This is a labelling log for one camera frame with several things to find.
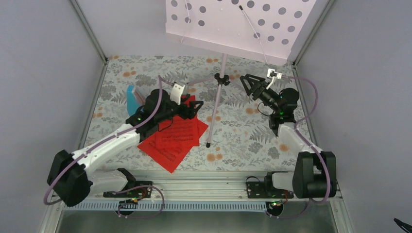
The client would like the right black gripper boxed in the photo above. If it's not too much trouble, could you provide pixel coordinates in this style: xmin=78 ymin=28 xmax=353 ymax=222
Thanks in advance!
xmin=240 ymin=74 xmax=280 ymax=113

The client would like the red sheet music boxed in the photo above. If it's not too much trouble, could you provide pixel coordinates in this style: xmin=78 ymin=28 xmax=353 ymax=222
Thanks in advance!
xmin=137 ymin=120 xmax=208 ymax=173
xmin=155 ymin=115 xmax=199 ymax=149

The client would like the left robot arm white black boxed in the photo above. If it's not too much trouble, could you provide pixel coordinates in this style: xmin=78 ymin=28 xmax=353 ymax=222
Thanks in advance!
xmin=43 ymin=89 xmax=204 ymax=207

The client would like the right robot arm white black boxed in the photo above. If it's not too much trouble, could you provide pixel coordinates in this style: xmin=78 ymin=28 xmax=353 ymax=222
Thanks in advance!
xmin=240 ymin=74 xmax=337 ymax=203

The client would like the floral table mat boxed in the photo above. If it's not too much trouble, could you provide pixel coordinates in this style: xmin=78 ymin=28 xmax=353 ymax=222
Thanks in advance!
xmin=86 ymin=56 xmax=296 ymax=171

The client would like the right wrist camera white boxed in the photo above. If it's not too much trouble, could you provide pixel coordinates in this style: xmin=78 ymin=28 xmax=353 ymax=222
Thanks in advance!
xmin=266 ymin=68 xmax=283 ymax=90

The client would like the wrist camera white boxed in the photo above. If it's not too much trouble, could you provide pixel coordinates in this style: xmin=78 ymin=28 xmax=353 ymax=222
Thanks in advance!
xmin=266 ymin=68 xmax=283 ymax=90
xmin=170 ymin=81 xmax=189 ymax=105

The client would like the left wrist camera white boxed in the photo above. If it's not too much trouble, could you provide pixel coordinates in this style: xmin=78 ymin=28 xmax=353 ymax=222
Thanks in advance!
xmin=170 ymin=81 xmax=189 ymax=105

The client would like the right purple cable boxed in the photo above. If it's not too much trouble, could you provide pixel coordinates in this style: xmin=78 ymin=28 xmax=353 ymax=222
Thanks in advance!
xmin=280 ymin=76 xmax=332 ymax=219

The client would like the aluminium rail base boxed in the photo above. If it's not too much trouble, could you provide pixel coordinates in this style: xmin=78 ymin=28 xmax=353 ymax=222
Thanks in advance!
xmin=40 ymin=171 xmax=353 ymax=233

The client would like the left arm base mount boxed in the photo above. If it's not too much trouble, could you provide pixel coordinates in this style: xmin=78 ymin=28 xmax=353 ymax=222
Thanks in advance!
xmin=102 ymin=168 xmax=153 ymax=218

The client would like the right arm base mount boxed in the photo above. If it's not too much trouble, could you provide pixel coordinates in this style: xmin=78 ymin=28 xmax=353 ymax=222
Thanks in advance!
xmin=245 ymin=171 xmax=294 ymax=217

